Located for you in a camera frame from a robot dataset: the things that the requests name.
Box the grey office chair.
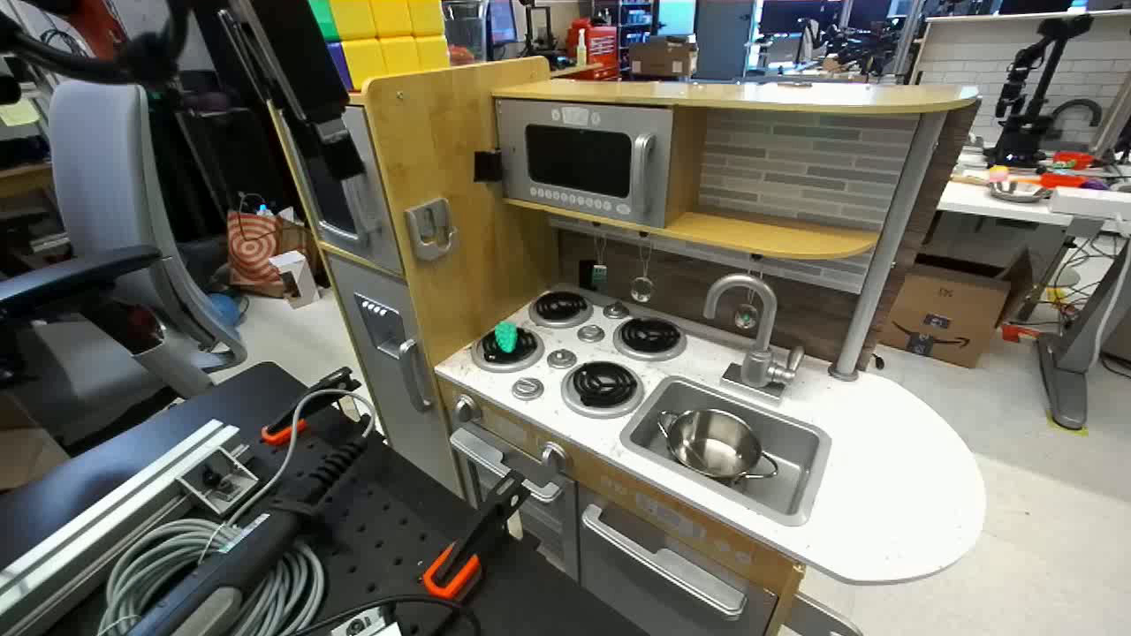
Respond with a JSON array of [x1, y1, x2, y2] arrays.
[[0, 83, 248, 395]]

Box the wooden toy kitchen unit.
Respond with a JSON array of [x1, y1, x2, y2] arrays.
[[324, 61, 987, 636]]

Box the grey toy sink basin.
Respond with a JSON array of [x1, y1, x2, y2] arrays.
[[623, 380, 832, 527]]

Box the stove burner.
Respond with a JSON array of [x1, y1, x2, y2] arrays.
[[561, 360, 643, 416], [474, 330, 545, 370], [529, 291, 592, 330], [617, 320, 685, 360]]

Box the aluminium rail on table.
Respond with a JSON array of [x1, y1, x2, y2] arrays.
[[0, 421, 238, 636]]

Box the orange black clamp rear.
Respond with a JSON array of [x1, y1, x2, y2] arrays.
[[258, 367, 357, 449]]

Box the front right stove burner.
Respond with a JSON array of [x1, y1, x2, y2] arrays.
[[561, 360, 643, 416]]

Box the back left stove burner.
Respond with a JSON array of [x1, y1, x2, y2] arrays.
[[529, 291, 592, 330]]

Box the coloured foam blocks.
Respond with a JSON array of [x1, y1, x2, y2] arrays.
[[309, 0, 451, 92]]

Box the cardboard box on floor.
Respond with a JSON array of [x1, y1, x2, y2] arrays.
[[876, 254, 1032, 367]]

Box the silver toy faucet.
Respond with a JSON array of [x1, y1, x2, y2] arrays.
[[705, 274, 802, 395]]

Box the toy microwave oven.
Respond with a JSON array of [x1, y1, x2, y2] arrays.
[[496, 101, 674, 228]]

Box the front left stove burner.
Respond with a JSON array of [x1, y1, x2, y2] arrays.
[[474, 330, 545, 370]]

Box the back right stove burner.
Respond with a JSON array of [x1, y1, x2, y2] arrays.
[[617, 320, 685, 360]]

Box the steel pot in sink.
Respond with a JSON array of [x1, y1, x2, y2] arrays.
[[657, 406, 778, 486]]

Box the grey oven door handle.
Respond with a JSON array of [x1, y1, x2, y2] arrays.
[[451, 427, 560, 488]]

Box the coiled grey cable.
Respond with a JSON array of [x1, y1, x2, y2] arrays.
[[96, 515, 330, 636]]

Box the teal blue toy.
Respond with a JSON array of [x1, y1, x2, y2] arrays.
[[491, 321, 520, 353]]

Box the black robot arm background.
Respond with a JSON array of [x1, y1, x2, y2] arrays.
[[987, 15, 1103, 165]]

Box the orange patterned bag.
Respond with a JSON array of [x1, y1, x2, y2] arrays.
[[227, 212, 287, 296]]

